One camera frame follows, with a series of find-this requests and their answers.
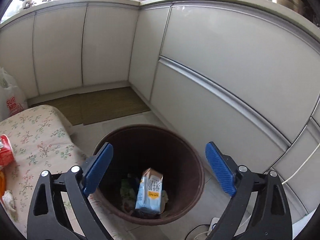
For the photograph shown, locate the white kitchen cabinets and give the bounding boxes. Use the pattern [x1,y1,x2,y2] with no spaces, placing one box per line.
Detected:
[0,0,320,230]

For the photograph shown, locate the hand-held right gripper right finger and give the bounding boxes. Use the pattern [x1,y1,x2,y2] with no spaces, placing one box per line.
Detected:
[205,141,293,240]

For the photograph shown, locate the white cable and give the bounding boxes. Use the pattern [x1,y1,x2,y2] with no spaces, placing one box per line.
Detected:
[281,142,320,186]

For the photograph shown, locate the brown trash bin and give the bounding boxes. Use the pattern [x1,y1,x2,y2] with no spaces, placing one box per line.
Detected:
[92,124,205,227]

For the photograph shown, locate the white power strip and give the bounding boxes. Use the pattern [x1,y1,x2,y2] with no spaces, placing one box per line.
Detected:
[195,217,220,240]

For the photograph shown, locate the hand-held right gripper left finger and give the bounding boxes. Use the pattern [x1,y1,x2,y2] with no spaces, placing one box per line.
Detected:
[27,142,114,240]

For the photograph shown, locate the black cable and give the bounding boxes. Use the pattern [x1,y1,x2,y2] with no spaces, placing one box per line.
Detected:
[184,224,212,240]

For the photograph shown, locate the olive floor mat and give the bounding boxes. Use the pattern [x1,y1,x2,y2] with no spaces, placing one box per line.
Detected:
[27,86,151,126]

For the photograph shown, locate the crumpled white tissue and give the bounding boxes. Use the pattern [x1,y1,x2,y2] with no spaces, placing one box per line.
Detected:
[1,191,17,212]

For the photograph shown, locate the blue white drink carton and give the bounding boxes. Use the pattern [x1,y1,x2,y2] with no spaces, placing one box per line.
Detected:
[135,167,164,215]

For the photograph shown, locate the floral tablecloth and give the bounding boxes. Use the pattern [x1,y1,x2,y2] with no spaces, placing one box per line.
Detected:
[0,105,125,240]

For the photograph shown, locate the red instant noodle cup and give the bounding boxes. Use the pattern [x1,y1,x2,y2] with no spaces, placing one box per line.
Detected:
[0,134,15,170]

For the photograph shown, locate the green foil wrapper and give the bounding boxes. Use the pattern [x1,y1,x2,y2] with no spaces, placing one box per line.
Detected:
[121,174,140,205]

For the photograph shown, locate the white plastic shopping bag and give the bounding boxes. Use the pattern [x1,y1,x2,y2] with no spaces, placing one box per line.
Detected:
[0,67,28,120]

